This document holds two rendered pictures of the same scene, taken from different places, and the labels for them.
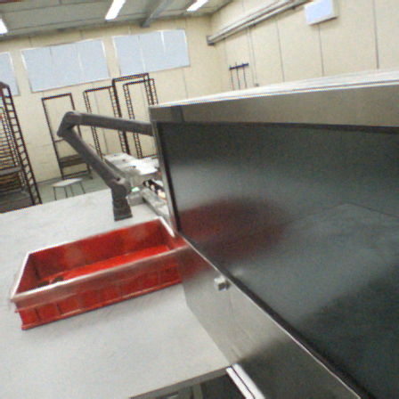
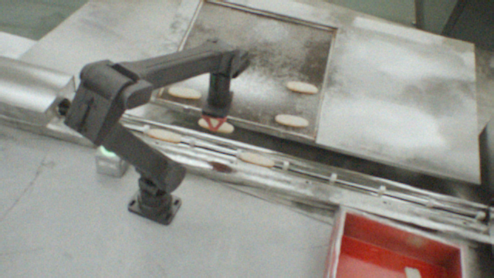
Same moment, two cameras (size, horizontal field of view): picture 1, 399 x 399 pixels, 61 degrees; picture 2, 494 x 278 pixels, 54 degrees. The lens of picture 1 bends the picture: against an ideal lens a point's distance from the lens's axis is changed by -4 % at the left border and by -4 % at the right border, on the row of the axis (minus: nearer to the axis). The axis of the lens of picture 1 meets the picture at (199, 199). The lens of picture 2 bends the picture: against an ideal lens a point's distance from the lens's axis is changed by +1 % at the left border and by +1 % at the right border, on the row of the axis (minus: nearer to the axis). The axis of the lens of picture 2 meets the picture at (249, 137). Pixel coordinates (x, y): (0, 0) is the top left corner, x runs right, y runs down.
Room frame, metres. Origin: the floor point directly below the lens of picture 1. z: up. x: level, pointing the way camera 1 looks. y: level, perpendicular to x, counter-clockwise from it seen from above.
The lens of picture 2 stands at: (1.12, 0.95, 1.88)
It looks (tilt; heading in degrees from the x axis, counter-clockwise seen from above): 45 degrees down; 293
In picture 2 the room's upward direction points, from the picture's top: 11 degrees clockwise
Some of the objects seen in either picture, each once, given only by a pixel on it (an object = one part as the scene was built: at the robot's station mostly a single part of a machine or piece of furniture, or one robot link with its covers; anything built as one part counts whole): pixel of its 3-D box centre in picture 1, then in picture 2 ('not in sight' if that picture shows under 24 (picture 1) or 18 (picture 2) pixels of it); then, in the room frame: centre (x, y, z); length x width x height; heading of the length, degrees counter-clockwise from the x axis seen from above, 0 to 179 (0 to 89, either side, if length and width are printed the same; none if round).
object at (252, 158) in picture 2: not in sight; (257, 159); (1.46, 0.09, 0.86); 0.10 x 0.04 x 0.01; 19
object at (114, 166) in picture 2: (134, 199); (113, 161); (1.78, 0.33, 0.84); 0.08 x 0.08 x 0.11; 19
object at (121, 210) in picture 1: (121, 207); (154, 197); (1.60, 0.37, 0.86); 0.12 x 0.09 x 0.08; 12
